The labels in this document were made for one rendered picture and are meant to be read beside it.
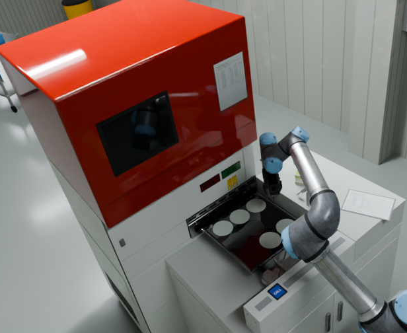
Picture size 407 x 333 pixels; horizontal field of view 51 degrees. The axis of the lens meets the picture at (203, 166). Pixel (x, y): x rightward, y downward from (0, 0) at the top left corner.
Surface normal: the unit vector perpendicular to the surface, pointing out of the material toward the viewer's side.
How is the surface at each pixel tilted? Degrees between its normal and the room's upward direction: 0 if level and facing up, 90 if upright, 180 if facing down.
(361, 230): 0
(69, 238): 0
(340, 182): 0
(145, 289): 90
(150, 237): 90
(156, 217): 90
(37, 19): 90
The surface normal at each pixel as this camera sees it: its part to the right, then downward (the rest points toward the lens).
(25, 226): -0.16, -0.78
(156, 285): 0.59, 0.42
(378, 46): -0.78, 0.48
